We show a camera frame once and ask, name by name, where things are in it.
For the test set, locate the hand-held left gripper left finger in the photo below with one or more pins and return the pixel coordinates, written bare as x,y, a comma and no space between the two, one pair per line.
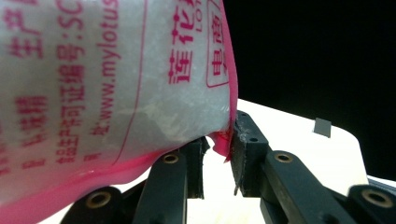
169,180

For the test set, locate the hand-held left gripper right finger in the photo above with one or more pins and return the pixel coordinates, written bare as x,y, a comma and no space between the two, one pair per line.
249,155

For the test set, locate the pink and white plastic bag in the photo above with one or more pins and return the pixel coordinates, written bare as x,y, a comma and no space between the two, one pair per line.
93,93

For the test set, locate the grey tape piece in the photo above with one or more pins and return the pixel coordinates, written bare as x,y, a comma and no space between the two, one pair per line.
322,127

